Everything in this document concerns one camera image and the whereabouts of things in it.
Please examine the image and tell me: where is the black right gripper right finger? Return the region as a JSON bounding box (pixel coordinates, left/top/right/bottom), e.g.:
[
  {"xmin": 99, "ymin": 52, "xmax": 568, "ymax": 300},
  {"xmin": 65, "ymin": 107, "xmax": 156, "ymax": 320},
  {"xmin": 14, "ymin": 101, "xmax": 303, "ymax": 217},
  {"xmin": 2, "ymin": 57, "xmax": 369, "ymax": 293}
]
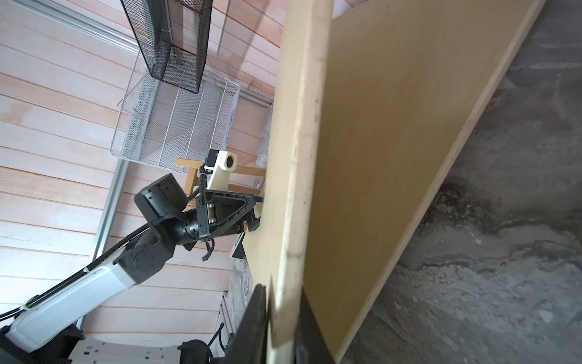
[{"xmin": 294, "ymin": 291, "xmax": 335, "ymax": 364}]

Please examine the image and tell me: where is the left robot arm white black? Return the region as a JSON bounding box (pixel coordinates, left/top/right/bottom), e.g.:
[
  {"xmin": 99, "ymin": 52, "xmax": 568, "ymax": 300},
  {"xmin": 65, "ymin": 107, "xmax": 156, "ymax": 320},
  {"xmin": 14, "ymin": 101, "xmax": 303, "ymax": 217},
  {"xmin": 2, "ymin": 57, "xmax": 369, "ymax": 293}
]
[{"xmin": 1, "ymin": 174, "xmax": 263, "ymax": 363}]

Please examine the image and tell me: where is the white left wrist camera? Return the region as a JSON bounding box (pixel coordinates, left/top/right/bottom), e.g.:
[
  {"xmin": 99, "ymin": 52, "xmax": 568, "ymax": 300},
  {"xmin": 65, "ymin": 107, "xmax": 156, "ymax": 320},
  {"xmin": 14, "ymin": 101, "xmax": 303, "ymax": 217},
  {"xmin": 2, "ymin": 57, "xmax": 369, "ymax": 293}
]
[{"xmin": 204, "ymin": 150, "xmax": 237, "ymax": 191}]

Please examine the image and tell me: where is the black mesh wire basket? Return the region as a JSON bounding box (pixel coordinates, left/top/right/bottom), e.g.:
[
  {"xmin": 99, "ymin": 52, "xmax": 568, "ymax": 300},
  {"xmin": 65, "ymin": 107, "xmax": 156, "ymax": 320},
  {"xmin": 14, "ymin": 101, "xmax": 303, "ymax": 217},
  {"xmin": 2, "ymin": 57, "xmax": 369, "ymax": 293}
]
[{"xmin": 121, "ymin": 0, "xmax": 213, "ymax": 93}]

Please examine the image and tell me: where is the plywood board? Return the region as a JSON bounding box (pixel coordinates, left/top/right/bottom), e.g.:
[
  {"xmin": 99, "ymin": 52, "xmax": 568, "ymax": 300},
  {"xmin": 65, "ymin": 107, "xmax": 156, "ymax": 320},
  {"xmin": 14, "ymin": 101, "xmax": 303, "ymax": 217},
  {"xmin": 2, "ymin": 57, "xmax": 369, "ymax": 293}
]
[{"xmin": 245, "ymin": 1, "xmax": 543, "ymax": 363}]

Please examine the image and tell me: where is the white mesh tiered shelf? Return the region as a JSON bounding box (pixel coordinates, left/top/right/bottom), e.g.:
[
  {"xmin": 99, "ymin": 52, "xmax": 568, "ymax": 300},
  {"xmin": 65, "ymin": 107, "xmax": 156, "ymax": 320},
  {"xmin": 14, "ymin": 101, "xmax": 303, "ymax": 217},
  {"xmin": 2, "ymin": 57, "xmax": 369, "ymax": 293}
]
[{"xmin": 110, "ymin": 56, "xmax": 240, "ymax": 173}]

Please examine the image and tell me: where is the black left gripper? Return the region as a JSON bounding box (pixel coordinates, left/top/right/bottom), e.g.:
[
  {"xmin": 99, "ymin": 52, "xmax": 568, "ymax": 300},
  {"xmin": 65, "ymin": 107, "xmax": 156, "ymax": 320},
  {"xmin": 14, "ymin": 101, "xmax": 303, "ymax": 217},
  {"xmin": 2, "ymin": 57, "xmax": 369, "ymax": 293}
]
[{"xmin": 183, "ymin": 189, "xmax": 257, "ymax": 241}]

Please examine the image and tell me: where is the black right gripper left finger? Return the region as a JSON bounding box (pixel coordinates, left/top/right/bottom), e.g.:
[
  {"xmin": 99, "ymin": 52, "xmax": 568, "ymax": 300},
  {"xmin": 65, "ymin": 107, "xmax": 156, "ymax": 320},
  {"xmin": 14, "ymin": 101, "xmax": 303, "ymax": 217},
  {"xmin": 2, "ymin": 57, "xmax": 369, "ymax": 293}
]
[{"xmin": 221, "ymin": 285, "xmax": 268, "ymax": 364}]

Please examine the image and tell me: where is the wooden easel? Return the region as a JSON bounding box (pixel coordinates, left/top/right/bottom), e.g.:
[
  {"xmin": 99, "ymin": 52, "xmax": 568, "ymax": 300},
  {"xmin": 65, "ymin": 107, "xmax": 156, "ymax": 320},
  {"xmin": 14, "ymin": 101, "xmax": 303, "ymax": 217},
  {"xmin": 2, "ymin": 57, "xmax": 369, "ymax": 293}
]
[{"xmin": 174, "ymin": 158, "xmax": 267, "ymax": 233}]

